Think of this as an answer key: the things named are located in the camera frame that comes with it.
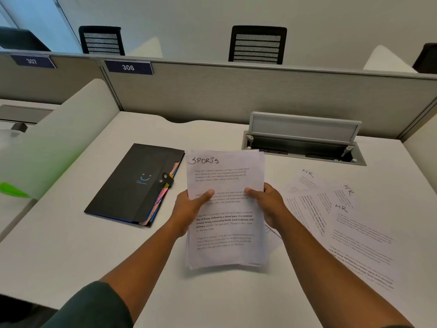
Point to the black mesh office chair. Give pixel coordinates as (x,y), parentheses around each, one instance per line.
(100,29)
(257,29)

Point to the grey fabric partition panel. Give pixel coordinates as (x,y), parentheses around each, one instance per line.
(273,99)

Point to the white side desk divider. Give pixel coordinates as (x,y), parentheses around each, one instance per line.
(58,140)
(421,153)

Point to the blue desk number sign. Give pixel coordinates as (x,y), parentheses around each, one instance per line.
(128,67)
(31,61)

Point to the black expanding folder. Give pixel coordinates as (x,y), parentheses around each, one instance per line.
(126,187)

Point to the small dark grey object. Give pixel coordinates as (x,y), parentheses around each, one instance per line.
(19,127)

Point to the thin white paper bundle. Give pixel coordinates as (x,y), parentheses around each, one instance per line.
(225,228)

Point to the beige partition panel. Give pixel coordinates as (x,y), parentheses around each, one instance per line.
(51,85)

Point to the green left sleeve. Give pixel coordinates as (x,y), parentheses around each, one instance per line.
(88,309)

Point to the person's left forearm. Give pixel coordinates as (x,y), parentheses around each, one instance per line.
(143,273)

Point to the person's right hand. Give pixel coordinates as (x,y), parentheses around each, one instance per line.
(271,208)

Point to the pile of white papers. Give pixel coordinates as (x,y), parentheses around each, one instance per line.
(358,235)

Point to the person's left hand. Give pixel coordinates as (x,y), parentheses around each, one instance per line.
(186,213)

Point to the person's right forearm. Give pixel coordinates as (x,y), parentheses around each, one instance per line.
(334,276)

